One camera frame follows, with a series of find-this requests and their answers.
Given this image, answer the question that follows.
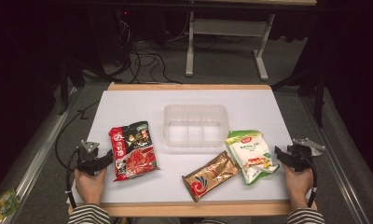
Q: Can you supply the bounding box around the red and black seasoning packet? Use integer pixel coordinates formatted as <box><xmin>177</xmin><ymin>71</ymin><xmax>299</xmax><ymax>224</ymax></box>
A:
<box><xmin>108</xmin><ymin>120</ymin><xmax>160</xmax><ymax>183</ymax></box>

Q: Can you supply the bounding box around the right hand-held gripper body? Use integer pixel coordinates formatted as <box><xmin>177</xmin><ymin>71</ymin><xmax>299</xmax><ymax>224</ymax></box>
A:
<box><xmin>286</xmin><ymin>137</ymin><xmax>326</xmax><ymax>173</ymax></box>

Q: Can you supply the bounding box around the grey metal floor rail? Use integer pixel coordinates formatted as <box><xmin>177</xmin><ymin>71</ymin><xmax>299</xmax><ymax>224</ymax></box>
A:
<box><xmin>300</xmin><ymin>96</ymin><xmax>370</xmax><ymax>224</ymax></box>
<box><xmin>0</xmin><ymin>87</ymin><xmax>78</xmax><ymax>224</ymax></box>

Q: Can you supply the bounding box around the green and yellow packet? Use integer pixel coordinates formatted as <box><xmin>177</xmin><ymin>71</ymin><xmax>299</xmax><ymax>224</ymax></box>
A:
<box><xmin>0</xmin><ymin>188</ymin><xmax>21</xmax><ymax>224</ymax></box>

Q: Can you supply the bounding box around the person's left hand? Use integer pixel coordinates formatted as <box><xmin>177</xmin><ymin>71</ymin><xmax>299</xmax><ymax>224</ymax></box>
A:
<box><xmin>74</xmin><ymin>167</ymin><xmax>108</xmax><ymax>206</ymax></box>

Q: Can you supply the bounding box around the white metal desk frame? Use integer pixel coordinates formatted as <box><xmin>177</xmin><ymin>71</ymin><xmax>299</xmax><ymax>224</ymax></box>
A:
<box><xmin>185</xmin><ymin>10</ymin><xmax>276</xmax><ymax>82</ymax></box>

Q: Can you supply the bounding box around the green and white packet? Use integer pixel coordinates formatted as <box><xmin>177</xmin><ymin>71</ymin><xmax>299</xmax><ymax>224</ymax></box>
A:
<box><xmin>225</xmin><ymin>130</ymin><xmax>281</xmax><ymax>186</ymax></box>

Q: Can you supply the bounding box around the bundle of black floor cables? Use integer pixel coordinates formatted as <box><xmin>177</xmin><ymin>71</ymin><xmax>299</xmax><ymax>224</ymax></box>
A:
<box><xmin>108</xmin><ymin>12</ymin><xmax>183</xmax><ymax>85</ymax></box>

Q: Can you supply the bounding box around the gold and brown packet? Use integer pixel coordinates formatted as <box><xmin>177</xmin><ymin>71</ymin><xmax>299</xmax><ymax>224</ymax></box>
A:
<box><xmin>181</xmin><ymin>150</ymin><xmax>242</xmax><ymax>203</ymax></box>

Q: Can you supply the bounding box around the hand-held gripper black cable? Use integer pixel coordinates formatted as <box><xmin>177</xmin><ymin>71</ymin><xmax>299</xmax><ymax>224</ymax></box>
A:
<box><xmin>304</xmin><ymin>151</ymin><xmax>319</xmax><ymax>209</ymax></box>
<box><xmin>64</xmin><ymin>148</ymin><xmax>83</xmax><ymax>209</ymax></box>

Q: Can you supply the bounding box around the person's right hand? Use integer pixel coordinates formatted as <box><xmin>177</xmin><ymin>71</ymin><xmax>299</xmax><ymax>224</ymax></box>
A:
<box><xmin>282</xmin><ymin>163</ymin><xmax>314</xmax><ymax>209</ymax></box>

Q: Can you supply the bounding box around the black metal stand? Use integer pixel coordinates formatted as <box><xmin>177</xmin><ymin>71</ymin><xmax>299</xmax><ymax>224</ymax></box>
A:
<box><xmin>270</xmin><ymin>66</ymin><xmax>327</xmax><ymax>128</ymax></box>
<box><xmin>57</xmin><ymin>55</ymin><xmax>114</xmax><ymax>116</ymax></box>

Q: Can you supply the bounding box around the left hand-held gripper black cable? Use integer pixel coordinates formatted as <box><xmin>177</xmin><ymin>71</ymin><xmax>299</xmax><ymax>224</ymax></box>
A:
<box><xmin>64</xmin><ymin>148</ymin><xmax>83</xmax><ymax>209</ymax></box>

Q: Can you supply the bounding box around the white table mat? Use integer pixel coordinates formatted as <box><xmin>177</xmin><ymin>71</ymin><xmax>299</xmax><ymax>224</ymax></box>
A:
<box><xmin>66</xmin><ymin>89</ymin><xmax>313</xmax><ymax>204</ymax></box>

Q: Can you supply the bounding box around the clear plastic container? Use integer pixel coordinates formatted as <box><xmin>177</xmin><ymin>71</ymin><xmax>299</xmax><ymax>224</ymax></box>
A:
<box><xmin>162</xmin><ymin>104</ymin><xmax>230</xmax><ymax>148</ymax></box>

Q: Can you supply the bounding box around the right hand-held gripper black cable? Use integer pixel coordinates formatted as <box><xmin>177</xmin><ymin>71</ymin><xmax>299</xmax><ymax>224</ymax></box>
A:
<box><xmin>304</xmin><ymin>151</ymin><xmax>319</xmax><ymax>209</ymax></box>

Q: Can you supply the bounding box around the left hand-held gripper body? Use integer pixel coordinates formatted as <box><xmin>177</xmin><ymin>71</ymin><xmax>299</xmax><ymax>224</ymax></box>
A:
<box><xmin>76</xmin><ymin>140</ymin><xmax>103</xmax><ymax>177</ymax></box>

